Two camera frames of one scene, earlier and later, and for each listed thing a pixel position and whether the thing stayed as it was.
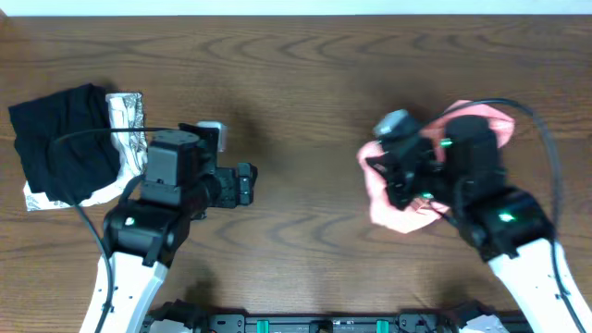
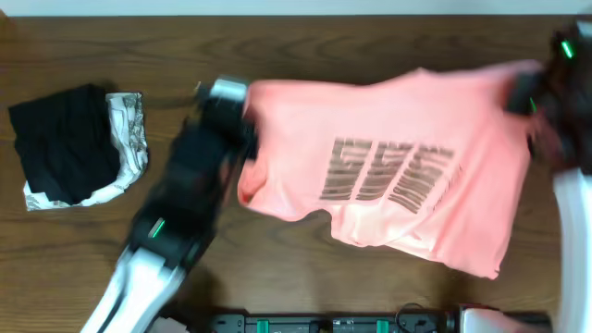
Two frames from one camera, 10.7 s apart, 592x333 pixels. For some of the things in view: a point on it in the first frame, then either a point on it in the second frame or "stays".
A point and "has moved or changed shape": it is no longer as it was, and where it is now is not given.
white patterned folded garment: [127, 111] stays
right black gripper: [390, 164] -> [513, 92]
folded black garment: [65, 142] stays
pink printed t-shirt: [424, 212] has moved or changed shape
